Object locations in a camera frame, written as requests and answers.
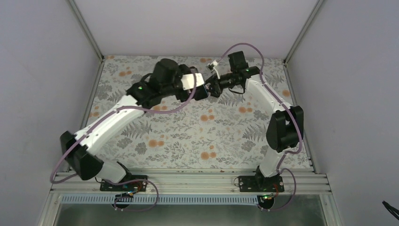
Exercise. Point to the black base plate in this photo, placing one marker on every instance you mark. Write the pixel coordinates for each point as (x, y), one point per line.
(255, 184)
(138, 186)

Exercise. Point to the black object at edge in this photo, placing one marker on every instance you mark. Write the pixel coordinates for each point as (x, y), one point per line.
(392, 210)

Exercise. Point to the black smartphone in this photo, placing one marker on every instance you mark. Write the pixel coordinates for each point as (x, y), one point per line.
(201, 93)

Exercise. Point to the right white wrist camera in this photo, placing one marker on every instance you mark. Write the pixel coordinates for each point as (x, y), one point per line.
(213, 67)

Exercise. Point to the aluminium rail frame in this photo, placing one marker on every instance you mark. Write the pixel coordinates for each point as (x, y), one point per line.
(223, 181)

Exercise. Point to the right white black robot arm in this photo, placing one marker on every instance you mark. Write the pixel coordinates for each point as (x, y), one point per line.
(285, 130)

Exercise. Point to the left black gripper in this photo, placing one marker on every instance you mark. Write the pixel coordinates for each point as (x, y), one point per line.
(182, 68)

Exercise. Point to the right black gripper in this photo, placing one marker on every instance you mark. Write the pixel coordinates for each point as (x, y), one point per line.
(216, 87)

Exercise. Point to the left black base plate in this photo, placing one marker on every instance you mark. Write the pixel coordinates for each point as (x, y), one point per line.
(138, 186)

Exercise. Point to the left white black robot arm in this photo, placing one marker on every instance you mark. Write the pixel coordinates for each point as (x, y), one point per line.
(145, 96)

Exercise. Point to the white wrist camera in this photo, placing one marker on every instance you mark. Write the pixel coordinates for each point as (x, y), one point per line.
(189, 81)
(213, 67)

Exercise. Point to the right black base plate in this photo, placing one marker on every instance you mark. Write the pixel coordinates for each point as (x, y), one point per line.
(255, 184)

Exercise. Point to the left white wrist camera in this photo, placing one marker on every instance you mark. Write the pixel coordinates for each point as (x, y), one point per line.
(189, 81)

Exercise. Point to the floral patterned table mat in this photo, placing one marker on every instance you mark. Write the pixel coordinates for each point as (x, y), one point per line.
(227, 132)

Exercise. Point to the slotted cable duct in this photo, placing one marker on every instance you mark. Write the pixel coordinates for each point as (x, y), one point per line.
(163, 199)

